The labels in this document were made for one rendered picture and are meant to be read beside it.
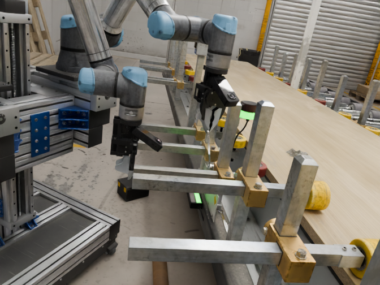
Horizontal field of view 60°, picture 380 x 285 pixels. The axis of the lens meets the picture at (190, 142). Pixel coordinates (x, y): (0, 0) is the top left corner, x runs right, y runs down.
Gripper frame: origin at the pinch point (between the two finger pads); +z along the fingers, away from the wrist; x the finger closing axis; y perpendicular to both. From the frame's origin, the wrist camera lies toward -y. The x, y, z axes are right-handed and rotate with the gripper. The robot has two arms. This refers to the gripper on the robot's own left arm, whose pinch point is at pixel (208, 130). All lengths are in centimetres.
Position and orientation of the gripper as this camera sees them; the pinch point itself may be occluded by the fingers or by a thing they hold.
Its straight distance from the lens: 109.0
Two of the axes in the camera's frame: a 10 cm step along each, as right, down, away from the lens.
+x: -8.8, 0.5, -4.8
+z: -1.5, 9.1, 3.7
